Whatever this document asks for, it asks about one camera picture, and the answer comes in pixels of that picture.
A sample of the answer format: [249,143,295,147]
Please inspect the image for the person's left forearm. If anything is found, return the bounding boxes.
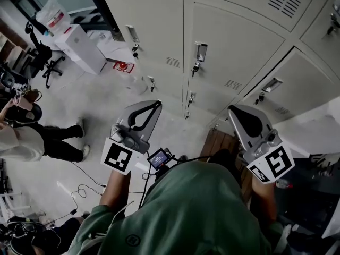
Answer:
[99,168,132,217]

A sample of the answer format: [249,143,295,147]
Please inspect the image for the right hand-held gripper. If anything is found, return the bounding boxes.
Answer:
[227,105,295,183]

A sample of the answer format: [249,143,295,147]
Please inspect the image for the black recorder with screen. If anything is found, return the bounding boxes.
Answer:
[146,147,176,174]

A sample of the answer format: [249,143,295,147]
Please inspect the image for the white desk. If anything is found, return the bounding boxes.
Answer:
[87,29,133,63]

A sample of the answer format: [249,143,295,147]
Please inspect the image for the person's right forearm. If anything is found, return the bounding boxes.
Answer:
[251,178,278,224]

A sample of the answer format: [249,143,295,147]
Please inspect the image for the white backpack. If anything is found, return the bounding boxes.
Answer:
[309,152,340,177]

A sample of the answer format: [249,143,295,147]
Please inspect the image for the white cubby shelf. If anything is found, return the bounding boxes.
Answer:
[0,32,30,63]

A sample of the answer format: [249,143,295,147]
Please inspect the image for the wooden slat platform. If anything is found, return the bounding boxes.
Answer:
[199,127,253,209]

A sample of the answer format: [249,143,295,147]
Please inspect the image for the plastic bottle red label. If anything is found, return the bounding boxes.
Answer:
[276,178,294,190]

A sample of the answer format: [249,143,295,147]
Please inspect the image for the person's black trousers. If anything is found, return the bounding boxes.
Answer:
[209,149,242,188]

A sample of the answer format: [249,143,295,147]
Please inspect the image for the beige metal locker cabinet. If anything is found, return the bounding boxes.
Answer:
[97,0,340,130]

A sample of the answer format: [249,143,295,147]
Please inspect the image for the person's green shirt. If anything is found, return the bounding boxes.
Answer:
[67,160,293,255]

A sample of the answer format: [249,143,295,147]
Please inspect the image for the white carton box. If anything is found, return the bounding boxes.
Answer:
[54,24,107,75]

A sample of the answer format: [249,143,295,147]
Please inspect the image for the plastic wrapped water jug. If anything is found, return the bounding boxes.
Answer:
[36,0,71,34]

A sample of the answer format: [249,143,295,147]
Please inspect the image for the white foam box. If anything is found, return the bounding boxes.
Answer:
[273,99,340,156]

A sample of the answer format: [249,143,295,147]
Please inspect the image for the black office chair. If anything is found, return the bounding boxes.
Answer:
[24,21,66,89]

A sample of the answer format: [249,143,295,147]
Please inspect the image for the clear water jug red cap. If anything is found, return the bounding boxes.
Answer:
[113,61,148,94]

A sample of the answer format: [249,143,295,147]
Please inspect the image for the white foam tray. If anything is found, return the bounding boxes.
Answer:
[321,208,340,239]

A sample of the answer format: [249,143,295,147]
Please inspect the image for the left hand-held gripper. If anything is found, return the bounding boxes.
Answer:
[100,100,163,175]

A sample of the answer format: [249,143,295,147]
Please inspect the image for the grey metal locker door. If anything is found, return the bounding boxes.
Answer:
[243,46,340,123]
[183,78,241,121]

